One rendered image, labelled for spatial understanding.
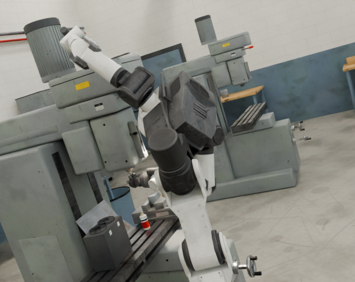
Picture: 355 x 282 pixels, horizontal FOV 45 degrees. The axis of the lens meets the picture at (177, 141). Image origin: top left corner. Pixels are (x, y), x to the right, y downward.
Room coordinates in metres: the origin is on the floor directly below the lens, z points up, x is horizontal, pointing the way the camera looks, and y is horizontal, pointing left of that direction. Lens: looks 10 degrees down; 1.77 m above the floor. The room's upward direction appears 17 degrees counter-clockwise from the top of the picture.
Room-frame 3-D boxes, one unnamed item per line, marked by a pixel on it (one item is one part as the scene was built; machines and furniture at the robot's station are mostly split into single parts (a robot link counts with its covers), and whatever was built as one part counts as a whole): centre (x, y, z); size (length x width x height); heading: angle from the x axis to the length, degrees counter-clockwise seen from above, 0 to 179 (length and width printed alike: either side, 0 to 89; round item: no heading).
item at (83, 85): (2.40, 0.32, 1.81); 0.47 x 0.26 x 0.16; 64
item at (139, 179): (2.32, 0.24, 1.22); 0.13 x 0.12 x 0.10; 133
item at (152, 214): (2.51, 0.21, 0.98); 0.35 x 0.15 x 0.11; 66
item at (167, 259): (2.39, 0.30, 0.79); 0.50 x 0.35 x 0.12; 64
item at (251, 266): (2.17, -0.15, 0.63); 0.16 x 0.12 x 0.12; 64
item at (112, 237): (2.08, 0.49, 1.03); 0.22 x 0.12 x 0.20; 161
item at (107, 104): (2.41, 0.34, 1.68); 0.34 x 0.24 x 0.10; 64
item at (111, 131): (2.39, 0.31, 1.47); 0.21 x 0.19 x 0.32; 154
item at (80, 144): (2.48, 0.48, 1.47); 0.24 x 0.19 x 0.26; 154
